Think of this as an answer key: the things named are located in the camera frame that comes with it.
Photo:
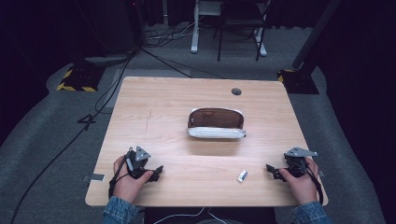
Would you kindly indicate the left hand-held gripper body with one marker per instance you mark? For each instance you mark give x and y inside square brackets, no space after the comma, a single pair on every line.
[137,165]

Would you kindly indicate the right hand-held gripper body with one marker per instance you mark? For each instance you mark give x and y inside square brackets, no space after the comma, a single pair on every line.
[295,161]

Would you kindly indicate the person's right hand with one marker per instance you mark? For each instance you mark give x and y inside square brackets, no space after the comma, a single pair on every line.
[300,188]

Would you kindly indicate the person's left hand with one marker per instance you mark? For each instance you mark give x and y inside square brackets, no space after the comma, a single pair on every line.
[127,186]

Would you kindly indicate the small grey tape piece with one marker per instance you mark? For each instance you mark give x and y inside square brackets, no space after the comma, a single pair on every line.
[321,173]

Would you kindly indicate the small white eraser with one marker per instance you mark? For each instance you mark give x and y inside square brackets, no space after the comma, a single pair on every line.
[242,176]

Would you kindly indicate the grey tape strip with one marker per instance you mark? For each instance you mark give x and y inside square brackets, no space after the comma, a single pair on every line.
[95,177]

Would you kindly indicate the white pouch with brown lining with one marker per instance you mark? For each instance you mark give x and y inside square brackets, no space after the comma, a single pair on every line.
[215,124]

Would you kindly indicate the yellow black striped stand base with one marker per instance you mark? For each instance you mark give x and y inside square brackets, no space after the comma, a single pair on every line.
[79,79]
[297,81]

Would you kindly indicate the dark slanted stand pole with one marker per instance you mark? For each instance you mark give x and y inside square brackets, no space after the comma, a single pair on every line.
[314,34]

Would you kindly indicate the dark equipment stand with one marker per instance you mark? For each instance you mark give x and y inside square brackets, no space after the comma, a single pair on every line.
[109,28]

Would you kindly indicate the black metal chair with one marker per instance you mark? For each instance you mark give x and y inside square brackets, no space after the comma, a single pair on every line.
[241,18]

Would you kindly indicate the white desk frame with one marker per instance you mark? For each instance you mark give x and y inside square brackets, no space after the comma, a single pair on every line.
[195,37]

